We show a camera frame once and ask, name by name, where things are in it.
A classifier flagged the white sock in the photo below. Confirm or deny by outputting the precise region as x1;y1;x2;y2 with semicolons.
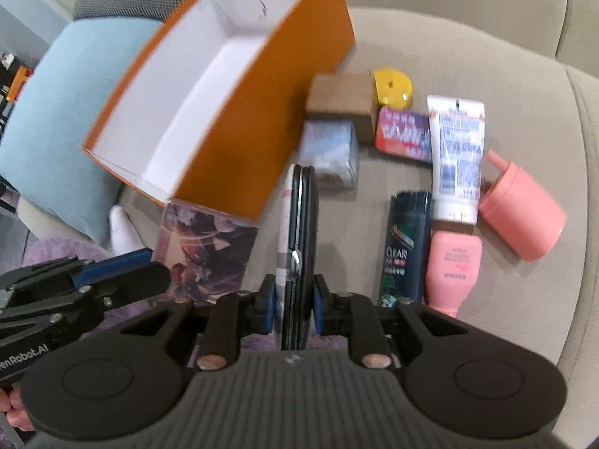
109;205;145;256

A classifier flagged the person's left hand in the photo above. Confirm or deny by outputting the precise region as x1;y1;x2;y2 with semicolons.
0;383;34;432

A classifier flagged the red floss pick box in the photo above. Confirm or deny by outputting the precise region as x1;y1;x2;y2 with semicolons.
375;107;432;163

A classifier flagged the yellow tape measure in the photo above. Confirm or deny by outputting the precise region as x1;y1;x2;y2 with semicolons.
372;67;413;110

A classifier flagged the pink pump lotion bottle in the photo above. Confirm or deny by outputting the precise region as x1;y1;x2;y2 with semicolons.
425;231;482;317

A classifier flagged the light blue cushion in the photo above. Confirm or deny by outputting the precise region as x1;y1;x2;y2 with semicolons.
1;17;161;245

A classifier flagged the pink cup with lid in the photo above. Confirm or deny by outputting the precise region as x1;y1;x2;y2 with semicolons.
478;150;568;263

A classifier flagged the dark blue Clear bottle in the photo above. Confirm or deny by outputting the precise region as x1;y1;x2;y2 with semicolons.
379;190;432;307

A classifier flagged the orange cardboard box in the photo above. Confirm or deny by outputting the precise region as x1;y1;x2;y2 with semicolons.
83;0;354;220

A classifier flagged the plaid glasses case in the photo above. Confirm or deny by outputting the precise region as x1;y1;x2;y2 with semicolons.
275;164;319;351

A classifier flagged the white hand cream tube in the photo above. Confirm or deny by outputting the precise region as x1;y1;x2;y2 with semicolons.
426;95;485;225

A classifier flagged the purple fluffy sleeve forearm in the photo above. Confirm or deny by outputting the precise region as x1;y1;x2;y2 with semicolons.
22;236;111;266

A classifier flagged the clear plastic cube box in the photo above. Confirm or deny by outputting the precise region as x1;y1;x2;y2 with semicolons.
298;120;359;190

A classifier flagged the purple anime card box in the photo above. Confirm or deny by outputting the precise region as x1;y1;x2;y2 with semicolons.
150;200;259;306

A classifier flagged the brown cardboard box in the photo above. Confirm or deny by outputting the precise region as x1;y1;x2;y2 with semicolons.
305;73;379;145

